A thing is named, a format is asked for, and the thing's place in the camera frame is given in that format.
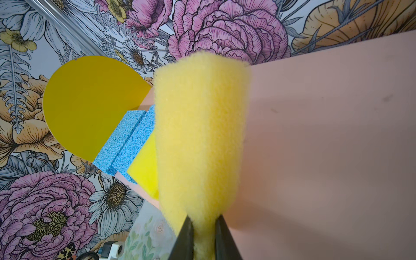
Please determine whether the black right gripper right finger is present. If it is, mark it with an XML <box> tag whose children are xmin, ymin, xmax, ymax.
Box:
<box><xmin>215</xmin><ymin>215</ymin><xmax>242</xmax><ymax>260</ymax></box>

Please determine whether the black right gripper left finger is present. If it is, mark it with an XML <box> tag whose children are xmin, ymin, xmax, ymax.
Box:
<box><xmin>168</xmin><ymin>216</ymin><xmax>194</xmax><ymax>260</ymax></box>

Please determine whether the bright yellow sponge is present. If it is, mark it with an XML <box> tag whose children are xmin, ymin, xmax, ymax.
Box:
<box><xmin>127</xmin><ymin>133</ymin><xmax>159</xmax><ymax>200</ymax></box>

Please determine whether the large blue sponge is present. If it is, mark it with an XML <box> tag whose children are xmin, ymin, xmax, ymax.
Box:
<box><xmin>93</xmin><ymin>110</ymin><xmax>146</xmax><ymax>176</ymax></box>

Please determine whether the rounded yellow sponge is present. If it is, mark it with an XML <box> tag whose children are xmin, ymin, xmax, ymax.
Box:
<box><xmin>154</xmin><ymin>52</ymin><xmax>251</xmax><ymax>260</ymax></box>

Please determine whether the yellow wooden shelf unit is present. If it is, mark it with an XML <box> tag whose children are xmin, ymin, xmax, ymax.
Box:
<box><xmin>43</xmin><ymin>30</ymin><xmax>416</xmax><ymax>260</ymax></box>

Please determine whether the aluminium corner post left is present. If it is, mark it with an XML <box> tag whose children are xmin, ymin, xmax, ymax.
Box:
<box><xmin>26</xmin><ymin>0</ymin><xmax>107</xmax><ymax>56</ymax></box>

